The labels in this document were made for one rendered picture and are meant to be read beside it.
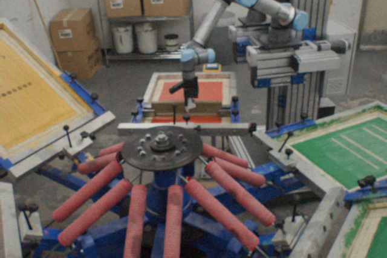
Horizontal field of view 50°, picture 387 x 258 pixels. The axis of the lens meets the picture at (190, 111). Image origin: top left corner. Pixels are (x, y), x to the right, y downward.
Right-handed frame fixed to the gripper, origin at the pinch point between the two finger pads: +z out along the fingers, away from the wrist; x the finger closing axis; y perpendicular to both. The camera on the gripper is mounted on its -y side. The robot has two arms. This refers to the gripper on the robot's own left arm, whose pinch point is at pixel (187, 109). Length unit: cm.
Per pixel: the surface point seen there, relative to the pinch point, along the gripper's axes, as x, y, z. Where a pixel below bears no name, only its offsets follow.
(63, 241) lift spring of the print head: -111, -31, -9
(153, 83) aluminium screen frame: 43, -26, 3
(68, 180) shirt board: -55, -53, 9
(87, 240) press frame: -105, -26, -4
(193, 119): -1.2, 3.8, 6.1
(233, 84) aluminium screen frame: 39.7, 27.0, 2.8
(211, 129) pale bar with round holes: -25.6, 15.3, -1.5
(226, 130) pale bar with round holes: -25.6, 22.8, -0.7
